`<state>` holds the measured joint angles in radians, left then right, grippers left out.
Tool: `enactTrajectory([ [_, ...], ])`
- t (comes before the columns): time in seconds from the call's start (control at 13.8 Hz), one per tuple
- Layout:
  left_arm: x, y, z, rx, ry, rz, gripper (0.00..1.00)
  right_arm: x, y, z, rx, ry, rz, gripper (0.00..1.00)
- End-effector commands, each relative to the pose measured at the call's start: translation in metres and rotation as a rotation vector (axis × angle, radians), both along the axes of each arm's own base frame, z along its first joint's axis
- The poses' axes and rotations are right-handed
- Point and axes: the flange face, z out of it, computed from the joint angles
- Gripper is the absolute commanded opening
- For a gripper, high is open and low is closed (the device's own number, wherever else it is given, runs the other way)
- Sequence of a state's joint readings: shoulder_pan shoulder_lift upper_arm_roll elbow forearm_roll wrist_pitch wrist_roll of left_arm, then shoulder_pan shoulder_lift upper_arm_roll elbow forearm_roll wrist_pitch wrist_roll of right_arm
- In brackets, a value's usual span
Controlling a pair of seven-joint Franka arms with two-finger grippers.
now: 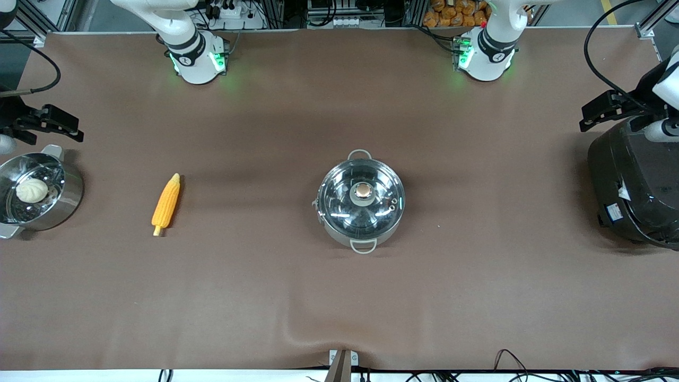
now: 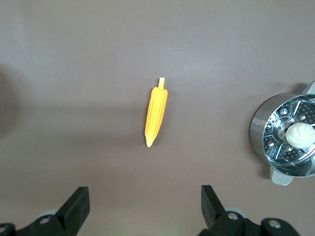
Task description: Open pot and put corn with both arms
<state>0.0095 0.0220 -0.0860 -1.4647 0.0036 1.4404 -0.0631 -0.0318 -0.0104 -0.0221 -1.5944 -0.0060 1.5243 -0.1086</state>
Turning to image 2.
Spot perforated steel steamer basket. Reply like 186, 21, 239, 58
263, 96, 315, 168

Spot yellow toy corn cob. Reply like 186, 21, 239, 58
144, 77, 169, 148

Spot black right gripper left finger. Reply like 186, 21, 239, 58
0, 186, 90, 236

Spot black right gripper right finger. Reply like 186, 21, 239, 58
198, 184, 299, 236

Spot brown table cloth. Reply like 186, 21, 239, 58
0, 0, 315, 236

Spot steel steamer pot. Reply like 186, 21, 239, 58
249, 81, 315, 186

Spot white steamed bun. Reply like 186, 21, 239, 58
285, 122, 315, 149

